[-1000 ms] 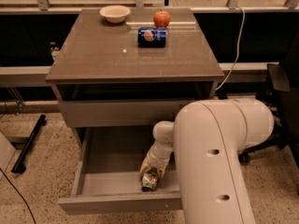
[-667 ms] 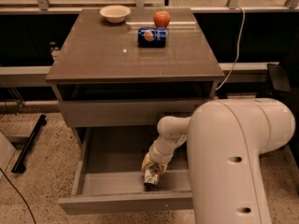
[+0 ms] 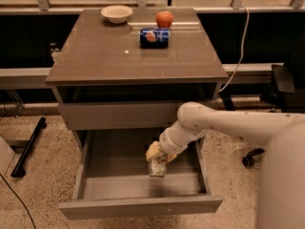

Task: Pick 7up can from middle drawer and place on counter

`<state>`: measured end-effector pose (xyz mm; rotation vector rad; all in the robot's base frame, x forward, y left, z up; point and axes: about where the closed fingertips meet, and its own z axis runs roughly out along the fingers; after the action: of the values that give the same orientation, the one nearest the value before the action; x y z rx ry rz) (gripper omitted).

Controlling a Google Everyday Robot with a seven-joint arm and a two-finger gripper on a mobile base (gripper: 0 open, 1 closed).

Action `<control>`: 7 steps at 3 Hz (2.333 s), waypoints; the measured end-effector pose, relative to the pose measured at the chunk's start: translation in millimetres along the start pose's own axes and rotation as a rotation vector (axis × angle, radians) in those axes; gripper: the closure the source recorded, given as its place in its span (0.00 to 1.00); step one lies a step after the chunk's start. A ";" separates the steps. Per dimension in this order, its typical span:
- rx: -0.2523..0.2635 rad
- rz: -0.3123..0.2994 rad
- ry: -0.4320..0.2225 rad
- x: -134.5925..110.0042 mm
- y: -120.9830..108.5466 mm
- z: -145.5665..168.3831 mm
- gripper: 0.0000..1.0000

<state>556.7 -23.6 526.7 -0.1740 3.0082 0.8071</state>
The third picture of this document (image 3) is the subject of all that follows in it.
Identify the red apple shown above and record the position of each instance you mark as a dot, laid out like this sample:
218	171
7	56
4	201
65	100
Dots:
164	19

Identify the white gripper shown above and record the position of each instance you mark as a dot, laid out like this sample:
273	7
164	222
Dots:
167	144

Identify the grey top drawer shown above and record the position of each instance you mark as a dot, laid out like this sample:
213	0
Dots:
119	115

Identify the black office chair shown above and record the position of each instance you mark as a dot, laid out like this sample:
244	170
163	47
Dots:
276	105

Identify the grey drawer cabinet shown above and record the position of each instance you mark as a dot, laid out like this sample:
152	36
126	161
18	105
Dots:
103	62

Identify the open grey middle drawer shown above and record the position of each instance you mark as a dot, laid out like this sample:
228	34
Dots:
113	179

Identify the blue pepsi can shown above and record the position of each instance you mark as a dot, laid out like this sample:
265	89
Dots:
154	38

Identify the black bar on floor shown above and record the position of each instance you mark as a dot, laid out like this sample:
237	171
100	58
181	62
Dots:
19	170

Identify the white bowl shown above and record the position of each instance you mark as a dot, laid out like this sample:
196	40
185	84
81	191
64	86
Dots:
116	14

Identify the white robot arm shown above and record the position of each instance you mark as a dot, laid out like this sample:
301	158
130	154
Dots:
281	199

